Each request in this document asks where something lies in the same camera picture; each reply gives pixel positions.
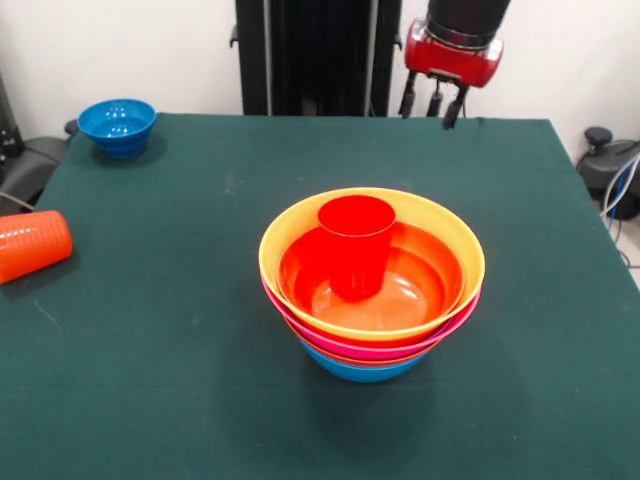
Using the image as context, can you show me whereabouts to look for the small blue bowl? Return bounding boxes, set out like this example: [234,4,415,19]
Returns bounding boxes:
[76,98,158,159]

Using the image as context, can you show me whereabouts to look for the grey cable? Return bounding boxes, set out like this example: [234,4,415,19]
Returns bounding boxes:
[0,191,35,212]

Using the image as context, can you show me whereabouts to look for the large red bowl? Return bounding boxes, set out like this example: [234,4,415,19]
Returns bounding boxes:
[277,221,466,334]

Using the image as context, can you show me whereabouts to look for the large pink bowl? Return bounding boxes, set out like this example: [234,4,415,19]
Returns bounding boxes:
[259,269,482,357]

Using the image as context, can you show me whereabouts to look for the black hanging cable with plug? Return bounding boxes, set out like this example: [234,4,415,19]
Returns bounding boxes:
[426,79,445,118]

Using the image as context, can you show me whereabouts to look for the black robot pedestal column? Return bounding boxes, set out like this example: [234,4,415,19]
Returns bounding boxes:
[229,0,404,118]

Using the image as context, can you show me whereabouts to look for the blue cable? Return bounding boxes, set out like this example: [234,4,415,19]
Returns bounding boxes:
[599,152,640,271]

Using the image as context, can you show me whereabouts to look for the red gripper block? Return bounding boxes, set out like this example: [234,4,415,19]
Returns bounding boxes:
[398,18,505,132]

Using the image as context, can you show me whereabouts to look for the dark green table cloth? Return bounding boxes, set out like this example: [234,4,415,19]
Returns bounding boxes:
[0,112,640,480]

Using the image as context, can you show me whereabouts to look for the large yellow bowl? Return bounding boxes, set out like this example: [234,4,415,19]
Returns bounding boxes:
[258,187,486,344]

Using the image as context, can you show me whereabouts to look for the red plastic cup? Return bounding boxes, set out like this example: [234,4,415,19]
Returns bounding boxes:
[317,195,397,304]

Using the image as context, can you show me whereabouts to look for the orange ribbed cup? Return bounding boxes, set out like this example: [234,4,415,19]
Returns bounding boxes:
[0,209,74,286]

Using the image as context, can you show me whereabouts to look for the black equipment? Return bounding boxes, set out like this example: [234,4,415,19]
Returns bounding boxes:
[0,72,24,166]

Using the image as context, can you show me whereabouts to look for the large blue bowl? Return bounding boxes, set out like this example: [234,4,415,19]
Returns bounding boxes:
[298,333,432,385]

